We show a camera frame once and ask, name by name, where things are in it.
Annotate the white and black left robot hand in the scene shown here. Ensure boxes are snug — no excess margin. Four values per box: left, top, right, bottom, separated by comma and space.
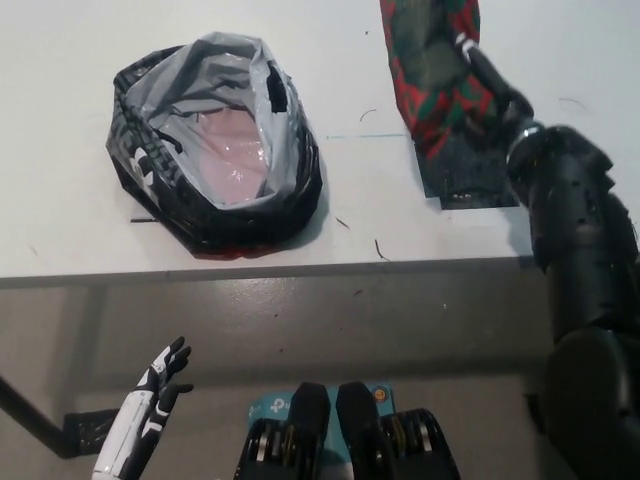
92, 335, 195, 480

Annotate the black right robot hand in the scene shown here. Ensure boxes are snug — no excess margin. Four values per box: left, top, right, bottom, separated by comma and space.
452, 32, 544, 151

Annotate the red green coffee bean bag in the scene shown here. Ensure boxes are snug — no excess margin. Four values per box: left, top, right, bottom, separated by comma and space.
378, 0, 506, 161

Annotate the black plastic bag grey lining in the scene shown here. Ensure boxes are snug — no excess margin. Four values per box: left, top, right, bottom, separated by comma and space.
103, 30, 324, 261

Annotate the black tape patch on table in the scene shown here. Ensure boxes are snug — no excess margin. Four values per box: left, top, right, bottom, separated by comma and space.
413, 127, 521, 210

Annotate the black metal table leg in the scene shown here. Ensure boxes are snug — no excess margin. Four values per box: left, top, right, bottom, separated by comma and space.
0, 374, 69, 459

